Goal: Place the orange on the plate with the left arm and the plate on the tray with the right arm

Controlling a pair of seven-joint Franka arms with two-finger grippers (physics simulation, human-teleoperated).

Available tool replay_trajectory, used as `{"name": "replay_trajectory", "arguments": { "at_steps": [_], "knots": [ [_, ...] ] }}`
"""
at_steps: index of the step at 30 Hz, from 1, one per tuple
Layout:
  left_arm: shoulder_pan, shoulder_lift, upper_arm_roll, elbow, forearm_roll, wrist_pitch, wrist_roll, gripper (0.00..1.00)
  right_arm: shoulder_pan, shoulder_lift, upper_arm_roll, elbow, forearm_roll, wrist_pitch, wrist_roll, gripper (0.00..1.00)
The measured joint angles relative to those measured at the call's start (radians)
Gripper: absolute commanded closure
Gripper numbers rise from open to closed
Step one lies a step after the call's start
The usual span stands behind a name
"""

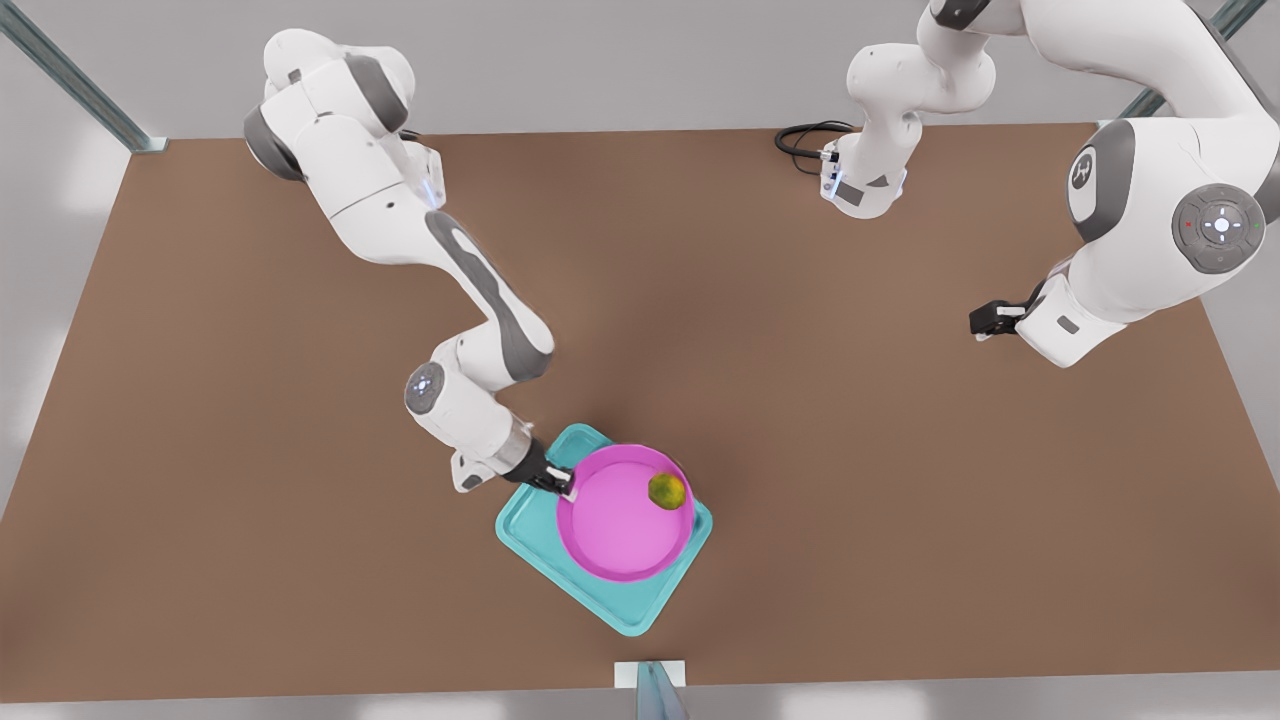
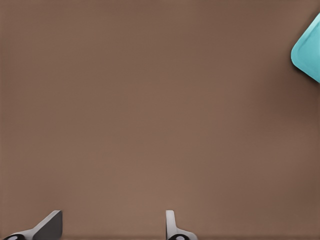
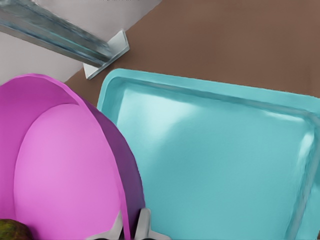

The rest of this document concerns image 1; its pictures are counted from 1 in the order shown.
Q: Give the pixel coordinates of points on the pink round plate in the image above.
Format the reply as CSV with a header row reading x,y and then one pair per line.
x,y
625,512

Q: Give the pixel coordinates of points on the green-yellow orange fruit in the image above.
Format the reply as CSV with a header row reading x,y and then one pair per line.
x,y
666,490

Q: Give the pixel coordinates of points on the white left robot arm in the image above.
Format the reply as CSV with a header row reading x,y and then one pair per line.
x,y
1150,200

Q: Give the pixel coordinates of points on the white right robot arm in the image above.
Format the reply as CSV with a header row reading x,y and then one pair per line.
x,y
390,190

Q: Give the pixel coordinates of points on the teal rectangular tray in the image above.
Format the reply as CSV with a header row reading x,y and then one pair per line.
x,y
540,525

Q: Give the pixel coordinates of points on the silver frame post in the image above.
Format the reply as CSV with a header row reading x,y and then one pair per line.
x,y
75,80
1190,55
655,690

